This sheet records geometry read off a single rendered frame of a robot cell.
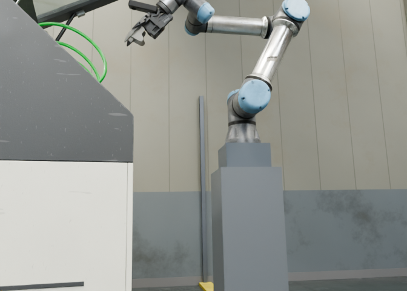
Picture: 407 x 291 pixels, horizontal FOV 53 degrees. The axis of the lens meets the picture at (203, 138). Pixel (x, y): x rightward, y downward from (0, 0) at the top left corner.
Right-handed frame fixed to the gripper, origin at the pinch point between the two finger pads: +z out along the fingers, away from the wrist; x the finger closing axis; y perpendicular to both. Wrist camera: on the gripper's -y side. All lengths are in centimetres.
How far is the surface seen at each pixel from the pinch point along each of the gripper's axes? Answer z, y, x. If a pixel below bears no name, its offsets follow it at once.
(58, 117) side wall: 34.9, 9.2, -33.5
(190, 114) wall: -10, 39, 263
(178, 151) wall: 27, 56, 253
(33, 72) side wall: 29.9, -6.6, -31.9
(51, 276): 68, 41, -44
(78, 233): 55, 39, -40
